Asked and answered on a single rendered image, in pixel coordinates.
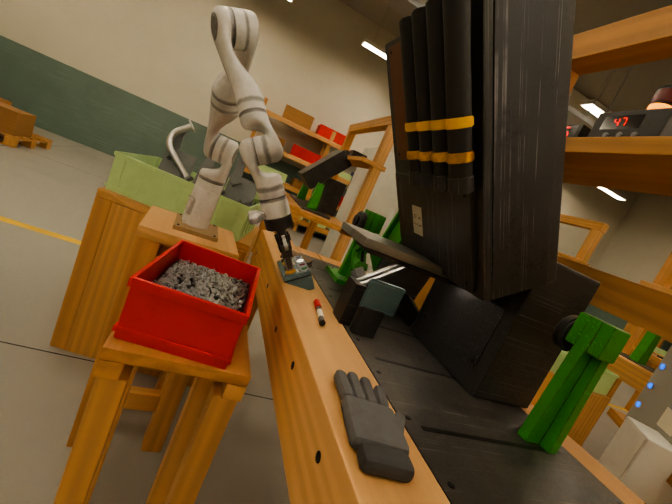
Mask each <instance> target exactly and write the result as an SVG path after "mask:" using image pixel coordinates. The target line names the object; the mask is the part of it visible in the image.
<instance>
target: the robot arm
mask: <svg viewBox="0 0 672 504"><path fill-rule="evenodd" d="M210 22H211V33H212V36H213V40H214V43H215V46H216V49H217V51H218V54H219V57H220V59H221V62H222V65H223V67H224V70H223V71H222V72H221V73H220V74H219V75H218V76H217V78H216V79H215V81H214V82H213V85H212V91H211V99H210V113H209V122H208V127H207V132H206V137H205V141H204V146H203V152H204V155H205V156H206V157H207V158H209V159H211V160H213V161H215V162H217V163H220V164H221V166H220V168H216V169H209V168H202V169H201V170H200V171H199V174H198V177H197V180H196V183H195V185H194V188H193V191H192V194H190V195H189V199H188V202H187V205H186V207H185V210H184V213H183V216H182V222H183V223H186V224H188V225H190V226H192V227H195V228H198V229H207V228H208V226H209V224H210V221H211V218H212V216H213V213H214V211H215V208H216V205H217V203H218V200H219V197H220V195H221V192H222V190H223V187H224V184H225V182H226V179H227V177H228V174H229V172H230V169H231V167H232V165H233V163H234V161H235V158H236V157H237V153H238V151H239V152H240V155H241V157H242V159H243V161H244V163H245V165H246V166H247V168H248V170H249V171H250V173H251V175H252V177H253V180H254V182H255V185H256V189H257V193H258V196H259V200H260V208H261V210H251V211H249V212H248V220H249V223H250V224H251V225H253V224H257V223H260V222H261V221H263V220H264V224H265V228H266V230H267V231H271V232H274V231H276V233H277V234H274V237H275V240H276V242H277V245H278V249H279V251H280V253H281V254H282V258H283V259H284V263H285V268H286V270H287V271H291V270H294V266H293V262H292V256H293V255H292V246H291V242H290V240H291V238H290V234H289V233H288V231H286V229H287V228H289V227H291V226H292V225H293V220H292V215H291V211H290V207H289V202H288V200H287V197H286V193H285V189H284V184H283V180H282V177H281V175H280V174H279V173H265V172H262V171H261V170H260V169H259V168H258V166H259V165H260V166H261V165H266V164H271V163H276V162H279V161H280V160H281V159H282V156H283V147H282V144H281V142H280V140H279V138H278V137H277V135H276V133H275V132H274V130H273V128H272V126H271V124H270V121H269V118H268V115H267V111H266V106H265V102H264V98H263V95H262V92H261V90H260V88H259V86H258V85H257V83H256V82H255V81H254V79H253V78H252V77H251V76H250V74H249V70H250V66H251V63H252V60H253V57H254V53H255V50H256V47H257V42H258V37H259V22H258V18H257V16H256V14H255V13H254V12H252V11H250V10H246V9H241V8H235V7H228V6H215V7H214V8H213V10H212V13H211V21H210ZM234 50H236V53H235V52H234ZM238 116H239V119H240V123H241V126H242V127H243V128H244V129H246V130H250V131H260V132H262V133H263V134H264V135H261V136H256V137H250V138H246V139H243V140H242V141H241V143H240V145H238V143H237V142H235V141H233V140H231V139H229V138H227V137H225V136H223V135H221V134H219V130H220V129H221V128H222V127H224V126H225V125H227V124H228V123H230V122H232V121H233V120H235V119H236V118H237V117H238Z"/></svg>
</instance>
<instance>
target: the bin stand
mask: <svg viewBox="0 0 672 504"><path fill-rule="evenodd" d="M114 333H115V331H112V332H111V334H110V335H109V337H108V339H107V340H106V342H105V343H104V345H103V347H102V349H101V352H100V355H99V359H98V360H97V363H96V366H95V369H94V372H93V377H96V378H95V381H94V384H93V387H92V390H91V393H90V396H89V399H88V402H87V405H86V408H85V411H84V413H83V416H82V419H81V422H80V425H79V428H78V431H77V434H76V437H75V440H74V443H73V446H72V449H71V452H70V455H69V458H68V461H67V463H66V466H65V469H64V472H63V475H62V478H61V481H60V484H59V487H58V490H57V493H56V496H55V499H54V502H53V504H89V502H90V499H91V496H92V494H93V491H94V488H95V485H96V483H97V480H98V477H99V474H100V471H101V469H102V466H103V463H104V460H105V458H106V455H107V452H108V449H109V447H110V444H111V441H112V438H113V436H114V433H115V430H116V427H117V424H118V422H119V419H120V416H121V413H122V411H123V408H124V405H125V402H126V400H127V397H128V394H129V391H130V388H131V386H132V383H133V380H134V377H135V375H136V372H137V369H138V366H140V367H145V368H151V369H156V370H161V371H166V372H172V373H177V374H182V375H187V376H193V377H195V379H194V381H193V384H192V386H191V389H190V391H189V394H188V396H187V399H186V401H185V404H184V406H183V409H182V411H181V414H180V417H179V419H178V422H177V424H176V427H175V429H174V432H173V434H172V437H171V439H170V442H169V444H168V447H167V449H166V452H165V455H164V457H163V460H162V462H161V465H160V467H159V470H158V472H157V475H156V477H155V480H154V482H153V485H152V487H151V490H150V492H149V495H148V498H147V500H146V503H145V504H194V502H195V500H196V498H197V495H198V493H199V491H200V488H201V486H202V483H203V481H204V479H205V476H206V474H207V472H208V469H209V467H210V465H211V462H212V460H213V458H214V455H215V453H216V450H217V448H218V446H219V443H220V441H221V439H222V436H223V434H224V432H225V429H226V427H227V425H228V422H229V420H230V417H231V415H232V413H233V410H234V408H235V406H236V403H237V402H241V400H242V398H243V395H244V393H245V391H246V388H247V386H248V384H249V381H250V379H251V370H250V358H249V346H248V334H247V325H245V324H244V326H243V328H242V331H241V333H240V336H239V338H238V340H237V343H236V346H235V350H234V354H233V357H232V361H231V364H230V365H227V367H226V369H224V370H223V369H220V368H216V367H213V366H209V365H206V364H203V363H199V362H196V361H193V360H189V359H186V358H182V357H179V356H176V355H172V354H169V353H165V352H162V351H159V350H155V349H152V348H148V347H145V346H142V345H138V344H135V343H131V342H128V341H125V340H121V339H118V338H114ZM216 381H219V382H216Z"/></svg>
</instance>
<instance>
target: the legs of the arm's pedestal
mask: <svg viewBox="0 0 672 504"><path fill-rule="evenodd" d="M169 248H171V247H170V246H167V245H164V244H160V243H157V242H153V241H150V240H147V239H143V238H140V237H136V240H135V243H134V246H133V249H132V252H131V255H130V258H129V261H128V264H127V267H126V269H125V272H124V275H123V278H122V281H121V284H120V287H119V290H118V293H117V296H116V299H115V302H114V305H113V308H112V311H111V314H110V317H109V320H108V323H107V326H106V329H105V332H104V335H103V338H102V341H101V344H100V347H99V350H98V353H97V356H96V359H95V362H94V365H93V368H92V371H91V374H90V377H89V379H88V382H87V385H86V388H85V391H84V394H83V397H82V400H81V403H80V406H79V409H78V412H77V415H76V418H75V421H74V424H73V427H72V430H71V433H70V436H69V439H68V442H67V445H66V447H72V446H73V443H74V440H75V437H76V434H77V431H78V428H79V425H80V422H81V419H82V416H83V413H84V411H85V408H86V405H87V402H88V399H89V396H90V393H91V390H92V387H93V384H94V381H95V378H96V377H93V372H94V369H95V366H96V363H97V360H98V359H99V355H100V352H101V349H102V347H103V345H104V343H105V342H106V340H107V339H108V337H109V335H110V334H111V332H112V327H113V326H114V325H115V324H116V323H117V322H118V321H119V318H120V315H121V313H122V310H123V307H124V304H125V301H126V298H127V295H128V292H129V289H130V287H128V286H127V283H128V280H129V277H131V276H132V275H133V274H135V273H136V272H138V271H139V270H140V269H142V268H143V267H144V266H146V265H147V264H149V263H150V262H151V261H153V260H154V259H155V258H157V257H158V256H157V255H159V256H160V255H161V254H162V253H164V252H165V251H166V250H168V249H169ZM138 369H142V370H149V371H156V372H161V373H160V375H159V378H158V381H157V383H156V386H155V389H151V388H144V387H136V386H131V388H130V391H129V394H128V397H127V400H126V402H125V405H124V408H123V409H132V410H142V411H152V412H153V413H152V416H151V419H150V421H149V424H148V427H147V429H146V432H145V435H144V437H143V442H142V447H141V451H146V452H160V451H161V449H162V446H163V444H164V441H165V439H166V436H167V434H168V431H169V428H170V426H171V423H172V421H173V418H174V416H175V413H176V411H177V408H178V405H179V403H180V400H181V398H182V395H183V393H184V390H185V388H186V385H187V383H188V380H189V377H190V376H187V375H182V374H177V373H172V372H166V371H161V370H156V369H151V368H145V367H140V366H138Z"/></svg>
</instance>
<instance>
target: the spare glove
mask: <svg viewBox="0 0 672 504"><path fill-rule="evenodd" d="M334 381H335V384H336V387H337V390H338V393H339V396H340V399H341V401H342V402H341V410H342V414H343V418H344V422H345V427H346V431H347V435H348V440H349V444H350V446H351V447H352V448H354V449H355V450H357V458H358V462H359V466H360V469H361V470H362V471H363V472H364V473H367V474H371V475H375V476H379V477H383V478H387V479H391V480H395V481H399V482H403V483H409V482H410V481H412V479H413V477H414V473H415V470H414V467H413V464H412V462H411V460H410V457H409V445H408V443H407V441H406V439H405V436H404V427H405V417H404V416H403V415H402V414H401V413H399V412H396V413H395V414H394V411H393V410H392V409H391V408H389V403H388V400H387V397H386V393H385V390H384V388H383V387H381V386H379V385H376V386H375V387H374V389H373V387H372V384H371V382H370V380H369V379H368V378H367V377H361V379H360V381H359V378H358V375H357V374H356V373H354V372H349V373H348V374H347V375H346V373H345V372H344V371H343V370H337V371H336V372H335V374H334Z"/></svg>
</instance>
